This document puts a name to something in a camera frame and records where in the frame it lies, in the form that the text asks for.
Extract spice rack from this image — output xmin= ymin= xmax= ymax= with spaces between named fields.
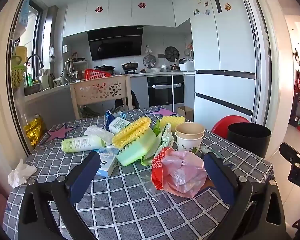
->
xmin=71 ymin=52 xmax=87 ymax=68

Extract white refrigerator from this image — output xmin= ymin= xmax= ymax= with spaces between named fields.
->
xmin=190 ymin=0 xmax=257 ymax=124

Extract pale green plastic bag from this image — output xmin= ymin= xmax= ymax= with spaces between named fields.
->
xmin=154 ymin=123 xmax=175 ymax=157

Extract white mop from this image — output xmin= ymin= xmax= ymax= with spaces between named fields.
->
xmin=171 ymin=74 xmax=176 ymax=113

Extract dark round divided tray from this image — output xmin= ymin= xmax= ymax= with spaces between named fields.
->
xmin=164 ymin=46 xmax=180 ymax=61

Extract bright green snack bag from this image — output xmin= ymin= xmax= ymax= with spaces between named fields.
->
xmin=141 ymin=120 xmax=165 ymax=166

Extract black wok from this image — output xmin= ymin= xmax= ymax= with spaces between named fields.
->
xmin=94 ymin=64 xmax=115 ymax=72

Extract black kitchen faucet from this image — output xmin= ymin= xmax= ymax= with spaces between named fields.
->
xmin=26 ymin=54 xmax=44 ymax=80

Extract yellow ridged sponge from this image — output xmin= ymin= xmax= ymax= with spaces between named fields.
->
xmin=112 ymin=117 xmax=152 ymax=148

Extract white paper towel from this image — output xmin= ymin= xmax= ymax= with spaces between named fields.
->
xmin=84 ymin=125 xmax=115 ymax=145

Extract plain paper cup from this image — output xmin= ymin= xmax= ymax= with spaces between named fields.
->
xmin=175 ymin=122 xmax=205 ymax=140

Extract red plastic basket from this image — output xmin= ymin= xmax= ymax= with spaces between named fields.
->
xmin=84 ymin=68 xmax=113 ymax=80

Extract white utensil holder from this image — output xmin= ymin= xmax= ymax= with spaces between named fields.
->
xmin=39 ymin=69 xmax=50 ymax=89

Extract black range hood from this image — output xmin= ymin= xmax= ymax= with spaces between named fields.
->
xmin=87 ymin=25 xmax=143 ymax=61

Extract pink plastic bag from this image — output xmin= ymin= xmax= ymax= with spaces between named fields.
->
xmin=162 ymin=150 xmax=208 ymax=198

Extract pale green sponge block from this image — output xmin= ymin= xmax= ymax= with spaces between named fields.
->
xmin=117 ymin=129 xmax=157 ymax=167

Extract black built-in oven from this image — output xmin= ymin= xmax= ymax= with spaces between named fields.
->
xmin=147 ymin=75 xmax=185 ymax=107

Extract grey kitchen counter unit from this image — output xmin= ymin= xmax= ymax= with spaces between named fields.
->
xmin=24 ymin=70 xmax=195 ymax=120

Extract beige flower cutout chair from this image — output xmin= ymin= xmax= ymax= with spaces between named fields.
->
xmin=69 ymin=74 xmax=133 ymax=120

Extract white rice cooker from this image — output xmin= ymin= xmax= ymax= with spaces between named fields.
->
xmin=179 ymin=58 xmax=196 ymax=72

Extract clear plastic wrapper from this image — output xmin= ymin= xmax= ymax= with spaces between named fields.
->
xmin=137 ymin=174 xmax=165 ymax=202
xmin=200 ymin=145 xmax=224 ymax=160

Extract white pack with green print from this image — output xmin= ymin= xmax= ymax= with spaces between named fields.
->
xmin=107 ymin=117 xmax=131 ymax=134

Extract pale yellow plastic cup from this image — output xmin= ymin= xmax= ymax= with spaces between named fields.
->
xmin=11 ymin=46 xmax=28 ymax=67

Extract yellow wavy sponge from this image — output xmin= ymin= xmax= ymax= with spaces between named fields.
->
xmin=159 ymin=115 xmax=186 ymax=132

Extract green perforated colander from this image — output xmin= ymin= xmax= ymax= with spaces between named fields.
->
xmin=11 ymin=65 xmax=28 ymax=88

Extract gold foil bag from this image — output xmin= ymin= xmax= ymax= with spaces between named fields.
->
xmin=23 ymin=115 xmax=47 ymax=148

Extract red plastic stool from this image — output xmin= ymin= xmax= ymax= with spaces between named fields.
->
xmin=211 ymin=115 xmax=250 ymax=135

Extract metal stand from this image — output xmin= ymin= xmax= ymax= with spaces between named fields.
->
xmin=64 ymin=58 xmax=75 ymax=83

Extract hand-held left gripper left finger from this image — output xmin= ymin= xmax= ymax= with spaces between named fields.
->
xmin=17 ymin=151 xmax=102 ymax=240

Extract cardboard box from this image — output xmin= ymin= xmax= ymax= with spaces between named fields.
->
xmin=177 ymin=106 xmax=194 ymax=120

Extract white upper cabinets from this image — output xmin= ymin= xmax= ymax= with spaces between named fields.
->
xmin=63 ymin=0 xmax=192 ymax=38

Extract red plastic wrapper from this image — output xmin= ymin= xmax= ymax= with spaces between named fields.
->
xmin=151 ymin=147 xmax=177 ymax=192

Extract blue and white packet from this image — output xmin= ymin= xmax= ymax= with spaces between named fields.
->
xmin=104 ymin=109 xmax=127 ymax=130

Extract black lidded pot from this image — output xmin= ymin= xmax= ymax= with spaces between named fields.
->
xmin=122 ymin=61 xmax=139 ymax=71

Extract black trash bin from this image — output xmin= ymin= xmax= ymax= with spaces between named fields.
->
xmin=227 ymin=122 xmax=272 ymax=159

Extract black jacket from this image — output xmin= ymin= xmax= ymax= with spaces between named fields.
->
xmin=114 ymin=89 xmax=140 ymax=112

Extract leaf printed paper cup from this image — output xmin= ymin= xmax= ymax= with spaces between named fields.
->
xmin=175 ymin=132 xmax=204 ymax=154

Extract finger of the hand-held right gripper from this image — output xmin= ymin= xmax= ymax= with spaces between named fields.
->
xmin=279 ymin=142 xmax=300 ymax=166

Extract silver round steamer rack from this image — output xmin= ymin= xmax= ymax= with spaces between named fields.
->
xmin=142 ymin=54 xmax=157 ymax=69

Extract blue and white box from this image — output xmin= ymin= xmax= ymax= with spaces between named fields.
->
xmin=94 ymin=148 xmax=120 ymax=178

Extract white tissue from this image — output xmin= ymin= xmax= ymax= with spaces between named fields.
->
xmin=7 ymin=159 xmax=38 ymax=189

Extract white and green tube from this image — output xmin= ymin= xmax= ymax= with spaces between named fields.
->
xmin=61 ymin=134 xmax=108 ymax=153

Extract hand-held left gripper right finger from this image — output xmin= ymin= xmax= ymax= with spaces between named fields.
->
xmin=200 ymin=152 xmax=293 ymax=240

